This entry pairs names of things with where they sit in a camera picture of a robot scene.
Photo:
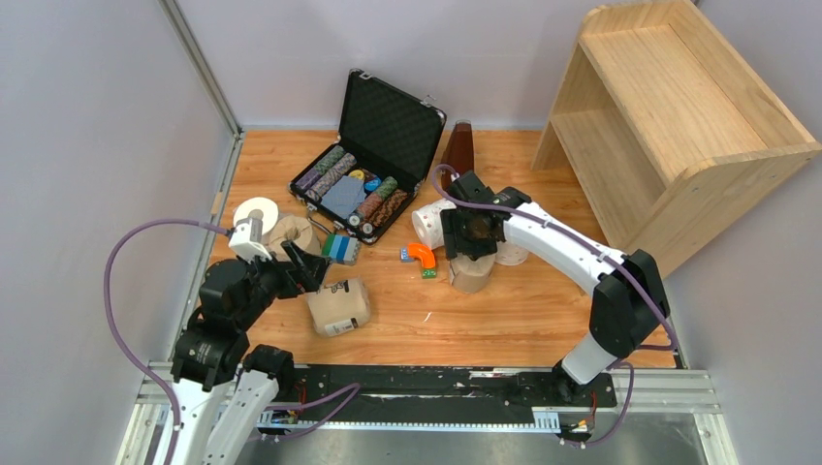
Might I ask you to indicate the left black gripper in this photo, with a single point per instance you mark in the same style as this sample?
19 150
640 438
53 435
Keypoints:
315 266

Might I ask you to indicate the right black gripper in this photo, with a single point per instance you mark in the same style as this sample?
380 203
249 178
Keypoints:
455 244

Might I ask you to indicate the brown roll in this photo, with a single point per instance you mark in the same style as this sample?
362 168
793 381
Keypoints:
470 276
297 229
339 307

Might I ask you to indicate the brown roll front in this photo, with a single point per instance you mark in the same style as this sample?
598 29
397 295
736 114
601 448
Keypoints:
339 307

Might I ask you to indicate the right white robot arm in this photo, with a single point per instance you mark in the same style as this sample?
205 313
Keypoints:
628 300

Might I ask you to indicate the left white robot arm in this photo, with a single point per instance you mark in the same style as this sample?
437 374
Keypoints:
220 382

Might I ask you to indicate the wooden shelf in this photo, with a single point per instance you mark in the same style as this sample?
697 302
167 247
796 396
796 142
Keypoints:
671 134

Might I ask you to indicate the green blue block toy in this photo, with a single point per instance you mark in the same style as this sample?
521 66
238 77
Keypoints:
341 249

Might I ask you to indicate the patterned paper roll lying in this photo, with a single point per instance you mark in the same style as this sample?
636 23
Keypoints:
427 223

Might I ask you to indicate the patterned paper roll standing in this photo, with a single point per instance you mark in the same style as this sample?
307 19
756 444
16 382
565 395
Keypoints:
510 254

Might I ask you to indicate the orange curved toy piece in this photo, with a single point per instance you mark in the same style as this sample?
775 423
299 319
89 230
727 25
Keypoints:
418 252

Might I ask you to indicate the white toilet paper roll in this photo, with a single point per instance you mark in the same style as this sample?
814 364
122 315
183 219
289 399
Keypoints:
259 208

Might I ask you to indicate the brown metronome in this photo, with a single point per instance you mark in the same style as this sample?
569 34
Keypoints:
459 151

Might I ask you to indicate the black poker chip case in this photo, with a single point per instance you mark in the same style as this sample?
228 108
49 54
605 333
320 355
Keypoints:
389 132

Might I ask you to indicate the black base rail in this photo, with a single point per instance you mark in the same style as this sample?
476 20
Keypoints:
438 395

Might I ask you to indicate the aluminium frame post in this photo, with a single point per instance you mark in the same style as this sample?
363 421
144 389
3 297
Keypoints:
191 46

